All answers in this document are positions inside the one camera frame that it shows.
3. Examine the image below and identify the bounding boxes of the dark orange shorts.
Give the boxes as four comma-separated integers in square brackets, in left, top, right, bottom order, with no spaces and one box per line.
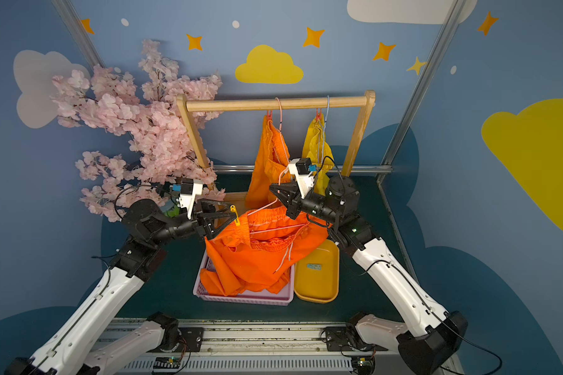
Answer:
[200,212,328,296]

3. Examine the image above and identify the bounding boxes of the teal clothespin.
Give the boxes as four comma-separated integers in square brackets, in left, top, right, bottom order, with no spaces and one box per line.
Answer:
[307,263,322,271]

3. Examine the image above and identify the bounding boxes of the pink wire hanger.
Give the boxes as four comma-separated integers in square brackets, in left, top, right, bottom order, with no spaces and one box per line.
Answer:
[275,97,290,165]
[240,199,308,237]

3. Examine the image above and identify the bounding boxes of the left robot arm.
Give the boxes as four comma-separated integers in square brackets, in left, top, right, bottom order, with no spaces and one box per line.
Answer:
[5,180,239,374]

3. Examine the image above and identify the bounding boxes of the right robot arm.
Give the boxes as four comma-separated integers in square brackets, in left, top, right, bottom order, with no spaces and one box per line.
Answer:
[269,175,468,374]

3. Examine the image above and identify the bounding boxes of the light orange shorts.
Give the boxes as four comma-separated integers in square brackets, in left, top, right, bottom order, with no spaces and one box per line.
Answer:
[245,115,288,209]

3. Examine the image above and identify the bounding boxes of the yellow shorts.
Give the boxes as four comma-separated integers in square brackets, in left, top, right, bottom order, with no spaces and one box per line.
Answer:
[302,117,334,195]

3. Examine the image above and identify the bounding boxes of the green plant decoration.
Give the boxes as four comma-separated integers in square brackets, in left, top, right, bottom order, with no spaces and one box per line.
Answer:
[162,200,180,218]

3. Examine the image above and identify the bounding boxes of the yellow plastic tray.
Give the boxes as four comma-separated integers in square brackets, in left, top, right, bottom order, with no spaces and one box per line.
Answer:
[294,240,340,304]

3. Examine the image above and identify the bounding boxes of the pink plastic basket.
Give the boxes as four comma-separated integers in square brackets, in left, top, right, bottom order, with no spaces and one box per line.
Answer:
[192,266,295,306]

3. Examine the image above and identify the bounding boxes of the pink cherry blossom tree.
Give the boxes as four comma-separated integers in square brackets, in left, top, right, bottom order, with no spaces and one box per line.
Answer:
[52,40,224,222]

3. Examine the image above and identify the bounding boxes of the wooden clothes rack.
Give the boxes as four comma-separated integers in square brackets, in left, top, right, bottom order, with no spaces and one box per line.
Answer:
[176,90,377,217]

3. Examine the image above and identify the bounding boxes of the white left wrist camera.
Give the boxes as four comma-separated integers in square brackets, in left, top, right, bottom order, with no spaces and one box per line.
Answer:
[170,178,203,219]

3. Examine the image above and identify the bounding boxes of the light blue wire hanger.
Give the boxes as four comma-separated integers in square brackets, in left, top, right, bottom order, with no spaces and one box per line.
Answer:
[319,95,330,164]

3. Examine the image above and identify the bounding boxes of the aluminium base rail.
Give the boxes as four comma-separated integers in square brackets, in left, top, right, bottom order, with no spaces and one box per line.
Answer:
[65,318,461,375]

